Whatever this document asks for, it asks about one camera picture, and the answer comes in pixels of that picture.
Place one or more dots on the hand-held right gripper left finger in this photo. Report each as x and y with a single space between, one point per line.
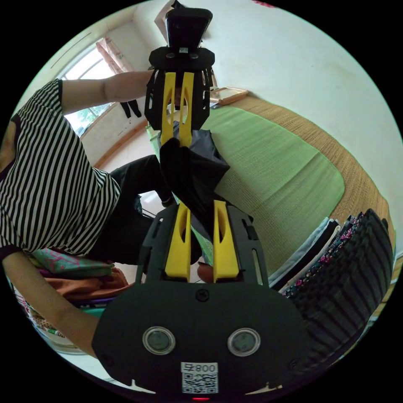
180 252

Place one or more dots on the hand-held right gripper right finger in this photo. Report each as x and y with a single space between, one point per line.
227 255

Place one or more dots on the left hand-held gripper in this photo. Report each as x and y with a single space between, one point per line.
182 59

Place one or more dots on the black pants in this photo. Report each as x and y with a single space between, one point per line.
192 179

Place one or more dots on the person's left forearm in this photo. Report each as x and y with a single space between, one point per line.
122 86

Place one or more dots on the person's right forearm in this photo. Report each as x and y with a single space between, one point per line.
47 302

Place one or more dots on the person's right hand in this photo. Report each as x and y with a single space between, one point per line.
206 273

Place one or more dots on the hanging black garment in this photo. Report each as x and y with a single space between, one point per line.
130 108

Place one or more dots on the pink curtain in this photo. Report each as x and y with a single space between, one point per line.
115 55

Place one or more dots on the window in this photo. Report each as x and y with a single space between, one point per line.
88 78

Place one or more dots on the colourful heap of clothes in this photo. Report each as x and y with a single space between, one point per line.
82 277

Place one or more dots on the bed with green woven mat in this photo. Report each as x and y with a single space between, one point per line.
283 163

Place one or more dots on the folded pile of clothes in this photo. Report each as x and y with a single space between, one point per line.
333 274

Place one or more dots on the person's body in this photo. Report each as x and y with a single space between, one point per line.
53 176

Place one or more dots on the wooden picture frame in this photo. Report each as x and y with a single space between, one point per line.
231 94

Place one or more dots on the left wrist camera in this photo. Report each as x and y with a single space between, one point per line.
188 28

